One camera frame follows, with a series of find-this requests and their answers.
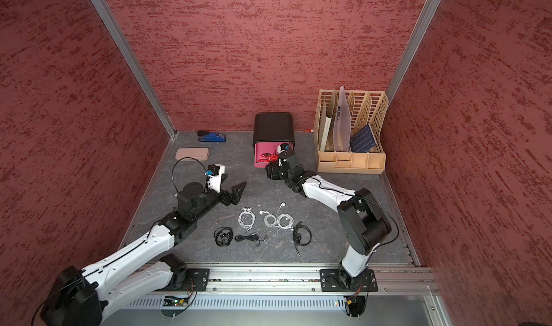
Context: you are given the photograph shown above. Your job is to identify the red earphones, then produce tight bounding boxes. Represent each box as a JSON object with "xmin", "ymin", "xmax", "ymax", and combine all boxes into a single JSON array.
[{"xmin": 258, "ymin": 153, "xmax": 279, "ymax": 163}]

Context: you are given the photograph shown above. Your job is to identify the pink drawer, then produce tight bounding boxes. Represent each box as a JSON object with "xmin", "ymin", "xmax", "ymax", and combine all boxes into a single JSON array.
[{"xmin": 254, "ymin": 142, "xmax": 293, "ymax": 169}]

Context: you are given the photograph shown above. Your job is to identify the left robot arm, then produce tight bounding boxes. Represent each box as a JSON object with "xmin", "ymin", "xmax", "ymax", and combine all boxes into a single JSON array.
[{"xmin": 32, "ymin": 182, "xmax": 247, "ymax": 325}]

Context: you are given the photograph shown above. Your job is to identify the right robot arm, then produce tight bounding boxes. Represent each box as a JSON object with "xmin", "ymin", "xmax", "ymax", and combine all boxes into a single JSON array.
[{"xmin": 265, "ymin": 143, "xmax": 397, "ymax": 289}]

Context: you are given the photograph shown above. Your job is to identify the white earphones left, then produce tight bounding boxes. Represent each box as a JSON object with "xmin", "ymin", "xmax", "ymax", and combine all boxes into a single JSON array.
[{"xmin": 238, "ymin": 207, "xmax": 256, "ymax": 232}]

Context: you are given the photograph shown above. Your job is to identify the white earphones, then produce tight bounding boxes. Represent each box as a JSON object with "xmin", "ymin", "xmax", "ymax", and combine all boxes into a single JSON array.
[
  {"xmin": 275, "ymin": 202, "xmax": 295, "ymax": 230},
  {"xmin": 238, "ymin": 207, "xmax": 256, "ymax": 232},
  {"xmin": 259, "ymin": 210, "xmax": 279, "ymax": 228}
]

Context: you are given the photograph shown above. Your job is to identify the black earphones left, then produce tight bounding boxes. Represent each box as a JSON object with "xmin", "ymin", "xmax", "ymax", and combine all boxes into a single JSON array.
[{"xmin": 214, "ymin": 227, "xmax": 234, "ymax": 247}]

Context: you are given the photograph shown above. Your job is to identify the black earphones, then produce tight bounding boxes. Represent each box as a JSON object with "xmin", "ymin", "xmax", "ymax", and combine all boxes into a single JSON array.
[
  {"xmin": 293, "ymin": 222, "xmax": 312, "ymax": 256},
  {"xmin": 234, "ymin": 233, "xmax": 268, "ymax": 247},
  {"xmin": 214, "ymin": 227, "xmax": 234, "ymax": 247}
]

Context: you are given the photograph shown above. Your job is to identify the white earphones middle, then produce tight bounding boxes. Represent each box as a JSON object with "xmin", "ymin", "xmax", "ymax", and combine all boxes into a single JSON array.
[{"xmin": 259, "ymin": 210, "xmax": 279, "ymax": 228}]

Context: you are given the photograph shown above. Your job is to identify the black drawer cabinet shell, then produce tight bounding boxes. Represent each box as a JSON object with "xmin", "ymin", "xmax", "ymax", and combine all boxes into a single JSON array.
[{"xmin": 252, "ymin": 113, "xmax": 295, "ymax": 147}]

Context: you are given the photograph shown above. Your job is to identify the black earphones middle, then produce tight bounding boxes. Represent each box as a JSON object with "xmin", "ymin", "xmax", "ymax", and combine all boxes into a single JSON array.
[{"xmin": 234, "ymin": 233, "xmax": 268, "ymax": 247}]

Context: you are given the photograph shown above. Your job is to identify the white earphones right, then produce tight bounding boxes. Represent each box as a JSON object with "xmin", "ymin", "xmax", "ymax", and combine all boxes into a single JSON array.
[{"xmin": 275, "ymin": 202, "xmax": 295, "ymax": 230}]

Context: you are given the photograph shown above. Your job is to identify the black earphones right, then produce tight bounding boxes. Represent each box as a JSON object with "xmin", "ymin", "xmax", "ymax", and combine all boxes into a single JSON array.
[{"xmin": 293, "ymin": 222, "xmax": 312, "ymax": 256}]

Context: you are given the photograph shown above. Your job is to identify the pink pencil case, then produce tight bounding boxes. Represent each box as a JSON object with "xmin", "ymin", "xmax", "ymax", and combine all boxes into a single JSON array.
[{"xmin": 175, "ymin": 147, "xmax": 210, "ymax": 161}]

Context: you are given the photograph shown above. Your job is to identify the white booklet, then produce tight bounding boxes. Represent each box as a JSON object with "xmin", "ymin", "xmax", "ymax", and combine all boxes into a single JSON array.
[{"xmin": 319, "ymin": 116, "xmax": 331, "ymax": 151}]

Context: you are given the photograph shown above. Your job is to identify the blue stapler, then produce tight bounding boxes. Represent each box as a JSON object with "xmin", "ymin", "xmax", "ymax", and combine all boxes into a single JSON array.
[{"xmin": 197, "ymin": 130, "xmax": 227, "ymax": 143}]

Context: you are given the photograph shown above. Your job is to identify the translucent plastic folder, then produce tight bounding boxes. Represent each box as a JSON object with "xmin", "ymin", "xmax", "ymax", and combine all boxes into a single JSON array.
[{"xmin": 333, "ymin": 86, "xmax": 351, "ymax": 152}]

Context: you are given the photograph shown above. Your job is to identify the beige file organizer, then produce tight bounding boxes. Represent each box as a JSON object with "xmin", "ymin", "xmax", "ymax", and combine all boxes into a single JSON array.
[{"xmin": 313, "ymin": 89, "xmax": 389, "ymax": 175}]

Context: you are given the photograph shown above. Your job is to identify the dark blue notebook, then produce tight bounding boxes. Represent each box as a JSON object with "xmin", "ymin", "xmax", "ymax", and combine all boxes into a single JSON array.
[{"xmin": 349, "ymin": 124, "xmax": 377, "ymax": 153}]

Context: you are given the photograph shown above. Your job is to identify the vented metal strip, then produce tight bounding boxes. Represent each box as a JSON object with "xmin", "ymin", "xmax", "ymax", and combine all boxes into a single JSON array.
[{"xmin": 123, "ymin": 295, "xmax": 346, "ymax": 312}]

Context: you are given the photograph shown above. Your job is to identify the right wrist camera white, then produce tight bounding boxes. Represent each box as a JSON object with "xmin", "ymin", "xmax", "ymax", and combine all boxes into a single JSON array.
[{"xmin": 278, "ymin": 143, "xmax": 293, "ymax": 157}]

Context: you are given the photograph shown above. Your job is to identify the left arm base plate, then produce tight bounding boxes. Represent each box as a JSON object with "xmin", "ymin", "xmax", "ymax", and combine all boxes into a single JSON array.
[{"xmin": 167, "ymin": 268, "xmax": 211, "ymax": 292}]

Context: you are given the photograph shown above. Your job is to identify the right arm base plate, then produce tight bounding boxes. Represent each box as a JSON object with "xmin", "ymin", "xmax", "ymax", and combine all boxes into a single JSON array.
[{"xmin": 320, "ymin": 268, "xmax": 378, "ymax": 293}]

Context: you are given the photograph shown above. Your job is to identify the aluminium front rail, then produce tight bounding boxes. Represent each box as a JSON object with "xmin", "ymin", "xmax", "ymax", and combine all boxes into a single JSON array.
[{"xmin": 88, "ymin": 263, "xmax": 441, "ymax": 296}]

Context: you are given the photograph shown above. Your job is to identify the left corner aluminium post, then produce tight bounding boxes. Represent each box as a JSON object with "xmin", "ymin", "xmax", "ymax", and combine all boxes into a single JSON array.
[{"xmin": 90, "ymin": 0, "xmax": 177, "ymax": 140}]

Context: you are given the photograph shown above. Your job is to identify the corner aluminium post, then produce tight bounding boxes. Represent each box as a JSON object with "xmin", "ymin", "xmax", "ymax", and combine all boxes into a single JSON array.
[
  {"xmin": 386, "ymin": 0, "xmax": 442, "ymax": 103},
  {"xmin": 90, "ymin": 0, "xmax": 177, "ymax": 140}
]

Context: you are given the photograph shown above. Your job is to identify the right corner aluminium post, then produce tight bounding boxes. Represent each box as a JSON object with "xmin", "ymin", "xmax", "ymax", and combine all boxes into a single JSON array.
[{"xmin": 386, "ymin": 0, "xmax": 442, "ymax": 103}]

